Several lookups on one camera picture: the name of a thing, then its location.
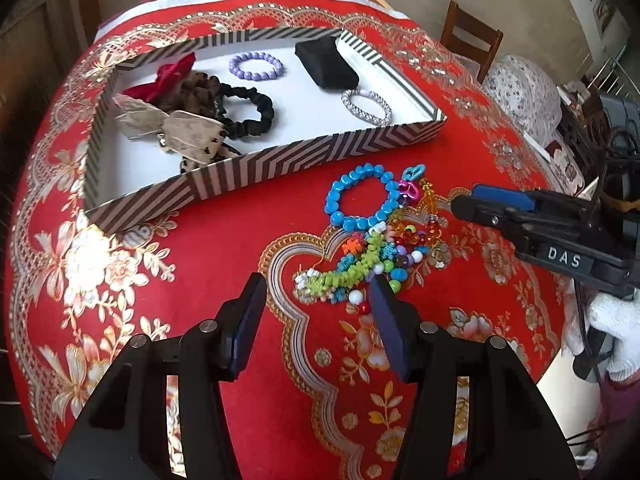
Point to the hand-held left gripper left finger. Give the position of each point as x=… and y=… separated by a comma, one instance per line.
x=245, y=330

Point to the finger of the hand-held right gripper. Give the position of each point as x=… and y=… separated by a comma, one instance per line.
x=480, y=215
x=500, y=195

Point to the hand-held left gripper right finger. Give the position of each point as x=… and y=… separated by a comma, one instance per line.
x=392, y=330

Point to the pile of multicoloured bead jewelry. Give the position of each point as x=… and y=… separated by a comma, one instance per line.
x=405, y=260

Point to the striped cardboard box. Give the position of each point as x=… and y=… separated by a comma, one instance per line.
x=300, y=125

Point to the beige bow hair clip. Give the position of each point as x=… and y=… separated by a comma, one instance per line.
x=190, y=135

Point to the black jewelry pouch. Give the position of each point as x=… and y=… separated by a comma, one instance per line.
x=325, y=62

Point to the black scrunchie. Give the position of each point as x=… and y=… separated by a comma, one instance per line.
x=260, y=105

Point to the brown scrunchie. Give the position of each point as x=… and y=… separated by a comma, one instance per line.
x=192, y=92

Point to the red bow hair clip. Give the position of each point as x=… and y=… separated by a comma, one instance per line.
x=165, y=80

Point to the person's right hand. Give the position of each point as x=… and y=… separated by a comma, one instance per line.
x=620, y=320

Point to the red gold floral tablecloth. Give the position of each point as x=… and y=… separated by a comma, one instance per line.
x=225, y=240

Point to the floral padded cushion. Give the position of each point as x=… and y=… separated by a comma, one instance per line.
x=525, y=90

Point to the wooden chair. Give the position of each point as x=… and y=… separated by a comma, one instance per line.
x=470, y=25

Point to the person's red clothing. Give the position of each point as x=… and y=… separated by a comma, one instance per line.
x=620, y=410

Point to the wooden door panel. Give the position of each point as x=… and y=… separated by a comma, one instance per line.
x=45, y=35

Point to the framed wall picture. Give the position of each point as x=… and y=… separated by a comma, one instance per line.
x=603, y=10

